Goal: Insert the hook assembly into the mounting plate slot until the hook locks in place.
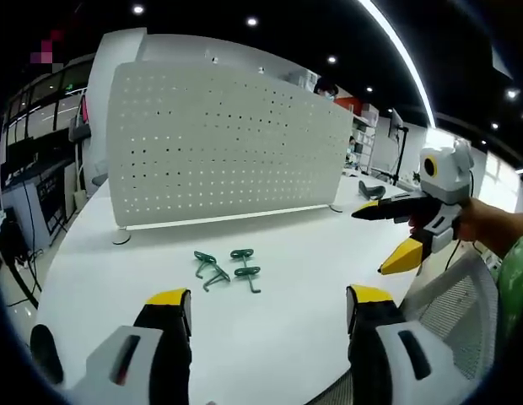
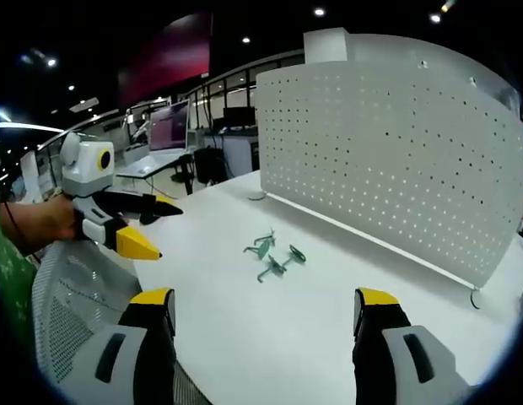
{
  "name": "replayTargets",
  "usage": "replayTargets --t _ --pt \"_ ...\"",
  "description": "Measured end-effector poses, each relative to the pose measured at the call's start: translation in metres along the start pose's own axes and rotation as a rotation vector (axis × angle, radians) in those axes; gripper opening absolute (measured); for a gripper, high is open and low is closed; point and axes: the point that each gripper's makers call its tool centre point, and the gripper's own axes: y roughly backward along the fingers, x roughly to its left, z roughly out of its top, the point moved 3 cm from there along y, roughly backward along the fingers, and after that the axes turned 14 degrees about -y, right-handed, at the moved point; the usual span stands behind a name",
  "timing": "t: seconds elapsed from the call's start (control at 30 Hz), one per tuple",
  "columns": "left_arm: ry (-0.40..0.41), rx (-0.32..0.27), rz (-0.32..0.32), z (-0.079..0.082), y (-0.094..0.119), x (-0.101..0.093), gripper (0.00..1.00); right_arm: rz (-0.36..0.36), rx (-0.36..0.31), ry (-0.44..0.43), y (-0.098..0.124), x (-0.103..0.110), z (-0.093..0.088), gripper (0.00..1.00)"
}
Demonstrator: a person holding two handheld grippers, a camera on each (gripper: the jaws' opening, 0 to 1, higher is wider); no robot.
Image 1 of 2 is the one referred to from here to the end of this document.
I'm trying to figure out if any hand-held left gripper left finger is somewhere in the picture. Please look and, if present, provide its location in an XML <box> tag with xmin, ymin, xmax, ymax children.
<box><xmin>70</xmin><ymin>288</ymin><xmax>193</xmax><ymax>405</ymax></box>

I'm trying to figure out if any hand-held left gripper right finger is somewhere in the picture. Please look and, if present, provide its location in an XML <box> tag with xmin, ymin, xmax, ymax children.
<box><xmin>345</xmin><ymin>283</ymin><xmax>459</xmax><ymax>405</ymax></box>

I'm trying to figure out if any green hook assembly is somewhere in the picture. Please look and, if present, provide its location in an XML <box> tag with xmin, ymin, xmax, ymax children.
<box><xmin>233</xmin><ymin>265</ymin><xmax>263</xmax><ymax>295</ymax></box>
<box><xmin>192</xmin><ymin>250</ymin><xmax>218</xmax><ymax>280</ymax></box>
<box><xmin>202</xmin><ymin>265</ymin><xmax>232</xmax><ymax>294</ymax></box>
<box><xmin>229</xmin><ymin>248</ymin><xmax>256</xmax><ymax>271</ymax></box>

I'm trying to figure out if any white perforated mounting plate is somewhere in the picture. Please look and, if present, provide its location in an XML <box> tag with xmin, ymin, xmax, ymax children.
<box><xmin>105</xmin><ymin>60</ymin><xmax>355</xmax><ymax>246</ymax></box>

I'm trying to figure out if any person's right hand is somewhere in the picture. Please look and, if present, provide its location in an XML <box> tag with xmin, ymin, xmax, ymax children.
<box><xmin>452</xmin><ymin>196</ymin><xmax>515</xmax><ymax>257</ymax></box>

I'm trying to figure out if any black curved headrest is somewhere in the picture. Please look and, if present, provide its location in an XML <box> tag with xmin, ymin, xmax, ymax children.
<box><xmin>357</xmin><ymin>179</ymin><xmax>388</xmax><ymax>202</ymax></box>

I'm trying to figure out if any monitor on black stand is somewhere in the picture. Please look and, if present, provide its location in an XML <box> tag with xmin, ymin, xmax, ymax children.
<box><xmin>388</xmin><ymin>106</ymin><xmax>411</xmax><ymax>187</ymax></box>

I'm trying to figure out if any white mesh office chair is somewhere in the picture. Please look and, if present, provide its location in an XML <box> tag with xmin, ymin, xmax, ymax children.
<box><xmin>315</xmin><ymin>251</ymin><xmax>499</xmax><ymax>405</ymax></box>

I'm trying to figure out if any white storage shelf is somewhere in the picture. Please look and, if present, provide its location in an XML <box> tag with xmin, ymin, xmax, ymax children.
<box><xmin>350</xmin><ymin>102</ymin><xmax>380</xmax><ymax>171</ymax></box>

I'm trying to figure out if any black chair armrest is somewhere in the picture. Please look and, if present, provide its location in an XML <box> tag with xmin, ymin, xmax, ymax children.
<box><xmin>29</xmin><ymin>323</ymin><xmax>65</xmax><ymax>386</ymax></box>

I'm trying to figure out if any person's green patterned clothing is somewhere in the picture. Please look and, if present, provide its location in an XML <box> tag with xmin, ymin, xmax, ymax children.
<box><xmin>494</xmin><ymin>227</ymin><xmax>523</xmax><ymax>383</ymax></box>

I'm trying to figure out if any long ceiling light strip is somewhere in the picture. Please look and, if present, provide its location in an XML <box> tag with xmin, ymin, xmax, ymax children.
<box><xmin>357</xmin><ymin>0</ymin><xmax>438</xmax><ymax>129</ymax></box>

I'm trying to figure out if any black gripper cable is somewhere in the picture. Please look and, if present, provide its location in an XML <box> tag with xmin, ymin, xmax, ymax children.
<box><xmin>447</xmin><ymin>166</ymin><xmax>477</xmax><ymax>271</ymax></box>

